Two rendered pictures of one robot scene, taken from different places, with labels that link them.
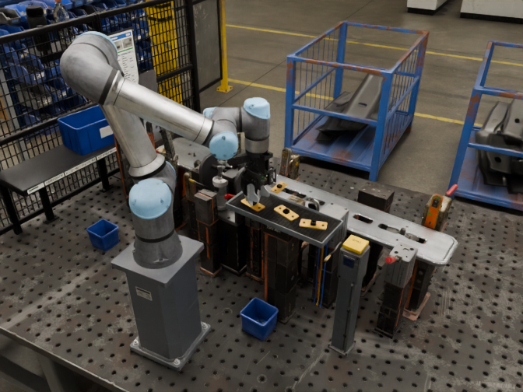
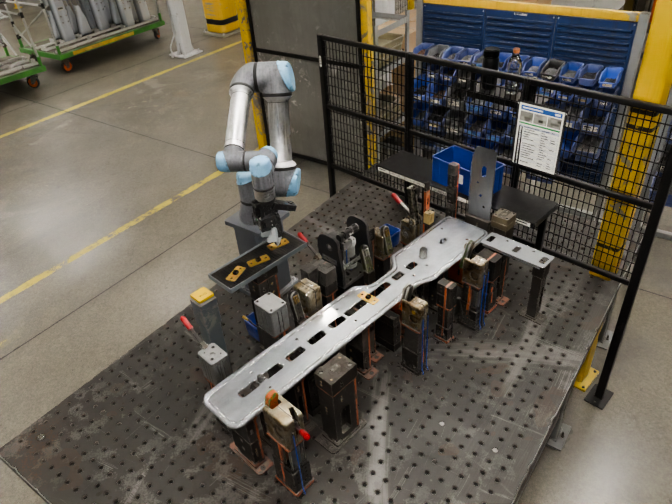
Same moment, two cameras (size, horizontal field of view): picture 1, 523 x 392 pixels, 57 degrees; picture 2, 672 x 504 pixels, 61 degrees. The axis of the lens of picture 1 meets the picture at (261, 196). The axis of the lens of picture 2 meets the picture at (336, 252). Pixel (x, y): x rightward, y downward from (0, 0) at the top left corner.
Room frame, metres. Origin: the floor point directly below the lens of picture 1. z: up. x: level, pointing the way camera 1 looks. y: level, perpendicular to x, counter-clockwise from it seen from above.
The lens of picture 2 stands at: (1.91, -1.69, 2.41)
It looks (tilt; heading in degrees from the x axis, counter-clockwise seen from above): 36 degrees down; 102
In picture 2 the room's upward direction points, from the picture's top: 5 degrees counter-clockwise
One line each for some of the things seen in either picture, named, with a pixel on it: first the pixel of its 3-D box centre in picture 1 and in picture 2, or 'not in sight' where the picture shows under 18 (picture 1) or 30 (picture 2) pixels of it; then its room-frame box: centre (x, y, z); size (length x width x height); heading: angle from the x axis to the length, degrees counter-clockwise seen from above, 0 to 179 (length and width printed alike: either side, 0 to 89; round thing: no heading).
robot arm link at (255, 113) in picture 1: (255, 118); (261, 173); (1.32, 0.02, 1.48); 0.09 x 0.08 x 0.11; 95
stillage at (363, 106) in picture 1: (356, 97); not in sight; (3.94, -0.82, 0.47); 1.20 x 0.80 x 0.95; 152
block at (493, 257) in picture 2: not in sight; (485, 281); (2.15, 0.26, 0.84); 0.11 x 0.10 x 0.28; 145
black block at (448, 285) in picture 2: not in sight; (446, 311); (1.99, 0.05, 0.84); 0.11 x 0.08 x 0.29; 145
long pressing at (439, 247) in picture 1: (284, 189); (366, 302); (1.68, -0.09, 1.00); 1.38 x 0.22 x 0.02; 55
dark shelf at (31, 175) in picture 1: (96, 144); (460, 185); (2.04, 0.78, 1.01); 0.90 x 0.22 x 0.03; 145
